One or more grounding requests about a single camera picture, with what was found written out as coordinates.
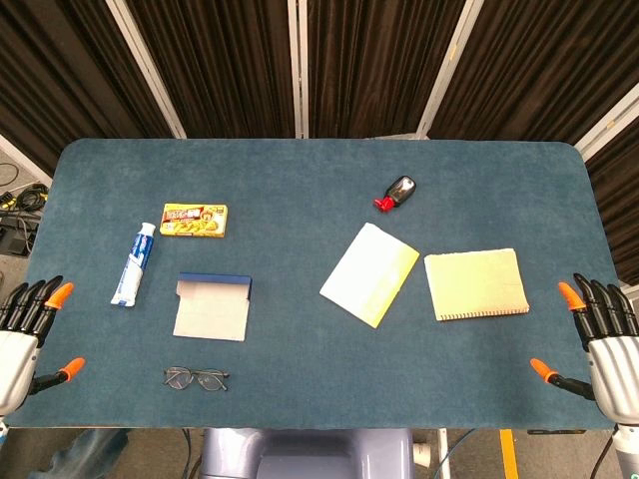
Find black bottle with red cap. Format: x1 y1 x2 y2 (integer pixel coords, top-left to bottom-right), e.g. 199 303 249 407
373 175 418 214

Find yellow curry roux box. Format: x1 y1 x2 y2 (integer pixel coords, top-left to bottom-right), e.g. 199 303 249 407
160 202 231 240

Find yellow floor tape strip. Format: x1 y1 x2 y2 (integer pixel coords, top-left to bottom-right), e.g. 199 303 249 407
499 428 518 479

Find grey box blue edge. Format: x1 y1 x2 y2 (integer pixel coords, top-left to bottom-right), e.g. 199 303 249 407
172 271 254 343

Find dark brown curtain panel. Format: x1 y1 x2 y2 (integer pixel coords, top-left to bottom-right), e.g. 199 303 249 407
583 119 639 286
428 0 639 146
127 0 301 140
0 0 174 176
307 0 468 140

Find yellow black cable bundle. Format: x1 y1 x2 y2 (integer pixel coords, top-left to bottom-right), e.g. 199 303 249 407
0 182 50 217

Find white and yellow book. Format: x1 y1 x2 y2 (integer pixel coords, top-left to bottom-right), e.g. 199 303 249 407
319 222 421 329

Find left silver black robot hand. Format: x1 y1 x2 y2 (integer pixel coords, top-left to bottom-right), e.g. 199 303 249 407
0 274 87 418

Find white blue toothpaste tube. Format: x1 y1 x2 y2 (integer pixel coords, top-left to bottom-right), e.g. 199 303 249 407
110 222 157 307

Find black floor box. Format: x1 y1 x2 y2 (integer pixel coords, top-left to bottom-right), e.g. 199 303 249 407
0 222 34 256

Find grey-blue robot torso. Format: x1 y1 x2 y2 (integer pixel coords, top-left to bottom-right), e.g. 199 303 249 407
199 427 415 479

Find white table leg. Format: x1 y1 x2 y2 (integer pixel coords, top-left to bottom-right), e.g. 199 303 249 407
435 428 452 479

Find white screen frame post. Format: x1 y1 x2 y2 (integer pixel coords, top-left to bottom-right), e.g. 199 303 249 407
573 82 639 162
0 133 54 189
415 0 483 140
288 0 310 140
105 0 187 140

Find blue floor cable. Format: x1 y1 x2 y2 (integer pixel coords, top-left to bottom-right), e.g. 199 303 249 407
438 428 478 479

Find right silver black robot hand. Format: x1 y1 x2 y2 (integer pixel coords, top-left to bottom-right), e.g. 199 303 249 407
529 272 639 426

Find black wire eyeglasses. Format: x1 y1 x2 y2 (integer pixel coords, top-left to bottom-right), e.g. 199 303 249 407
163 366 231 392

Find beige spiral notebook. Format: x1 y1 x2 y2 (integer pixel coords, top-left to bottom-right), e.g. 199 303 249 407
423 247 531 322

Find blue felt table cover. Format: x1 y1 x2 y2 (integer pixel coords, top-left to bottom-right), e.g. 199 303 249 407
2 138 620 430

